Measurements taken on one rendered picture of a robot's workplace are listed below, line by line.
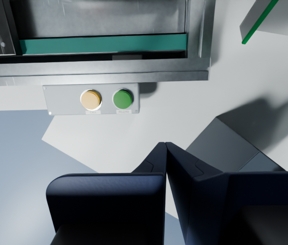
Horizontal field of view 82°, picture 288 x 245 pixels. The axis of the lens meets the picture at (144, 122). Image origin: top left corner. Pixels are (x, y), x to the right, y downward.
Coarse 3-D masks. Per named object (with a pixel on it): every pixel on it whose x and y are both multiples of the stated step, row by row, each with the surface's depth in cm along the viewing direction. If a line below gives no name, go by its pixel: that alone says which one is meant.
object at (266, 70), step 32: (224, 0) 38; (224, 32) 41; (256, 32) 41; (224, 64) 43; (256, 64) 43; (0, 96) 47; (32, 96) 47; (160, 96) 46; (192, 96) 46; (224, 96) 46; (256, 96) 46
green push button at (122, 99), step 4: (116, 92) 35; (120, 92) 35; (124, 92) 35; (128, 92) 36; (116, 96) 35; (120, 96) 35; (124, 96) 35; (128, 96) 35; (116, 100) 35; (120, 100) 35; (124, 100) 35; (128, 100) 35; (116, 104) 36; (120, 104) 36; (124, 104) 36; (128, 104) 36; (120, 108) 36; (124, 108) 36
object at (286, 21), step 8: (256, 0) 25; (264, 0) 23; (272, 0) 21; (280, 0) 25; (256, 8) 25; (264, 8) 23; (272, 8) 26; (280, 8) 26; (248, 16) 27; (256, 16) 24; (264, 16) 23; (272, 16) 27; (280, 16) 26; (240, 24) 29; (248, 24) 26; (256, 24) 24; (264, 24) 28; (272, 24) 28; (280, 24) 28; (240, 32) 28; (248, 32) 26; (272, 32) 29; (280, 32) 29
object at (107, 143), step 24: (72, 120) 49; (96, 120) 49; (120, 120) 49; (144, 120) 49; (168, 120) 49; (192, 120) 48; (240, 120) 48; (264, 120) 48; (72, 144) 52; (96, 144) 52; (120, 144) 51; (144, 144) 51; (264, 144) 51; (96, 168) 54; (120, 168) 54; (168, 192) 57
